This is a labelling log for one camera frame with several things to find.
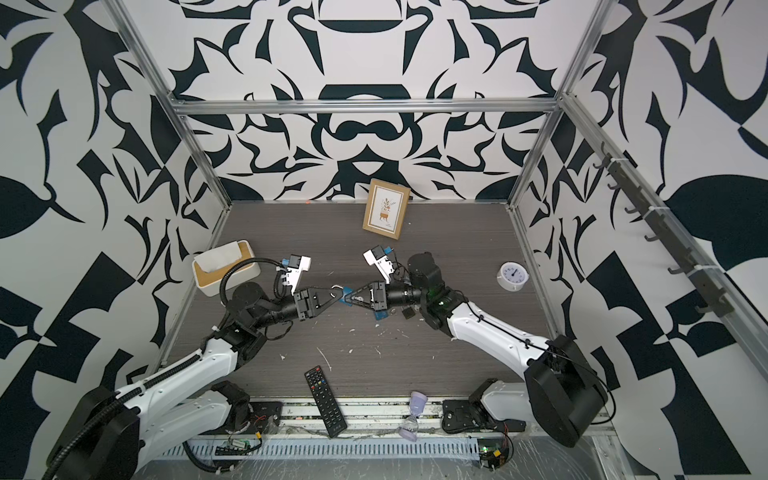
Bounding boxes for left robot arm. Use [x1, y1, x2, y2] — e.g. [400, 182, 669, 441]
[43, 282, 344, 479]

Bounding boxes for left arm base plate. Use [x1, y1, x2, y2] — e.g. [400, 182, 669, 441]
[222, 401, 283, 435]

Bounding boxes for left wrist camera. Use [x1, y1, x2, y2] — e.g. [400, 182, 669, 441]
[278, 254, 312, 294]

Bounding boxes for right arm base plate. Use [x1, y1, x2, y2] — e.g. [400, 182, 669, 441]
[441, 400, 527, 434]

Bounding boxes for wooden picture frame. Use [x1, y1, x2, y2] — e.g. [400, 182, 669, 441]
[362, 179, 411, 240]

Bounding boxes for large blue padlock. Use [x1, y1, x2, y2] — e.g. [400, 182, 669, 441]
[335, 287, 353, 306]

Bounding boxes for purple hourglass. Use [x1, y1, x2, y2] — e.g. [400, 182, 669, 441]
[397, 391, 428, 442]

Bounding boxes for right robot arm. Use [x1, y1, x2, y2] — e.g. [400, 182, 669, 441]
[343, 252, 612, 447]

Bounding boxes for white alarm clock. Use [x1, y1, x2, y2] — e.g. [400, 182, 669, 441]
[496, 261, 530, 292]

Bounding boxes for black remote control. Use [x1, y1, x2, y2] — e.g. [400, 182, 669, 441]
[304, 366, 348, 438]

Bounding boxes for black wall hook rail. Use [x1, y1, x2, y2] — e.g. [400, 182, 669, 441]
[595, 152, 735, 318]

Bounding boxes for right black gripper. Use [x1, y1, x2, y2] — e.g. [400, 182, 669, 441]
[349, 280, 432, 314]

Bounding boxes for white tissue box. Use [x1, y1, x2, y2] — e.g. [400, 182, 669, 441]
[192, 240, 261, 297]

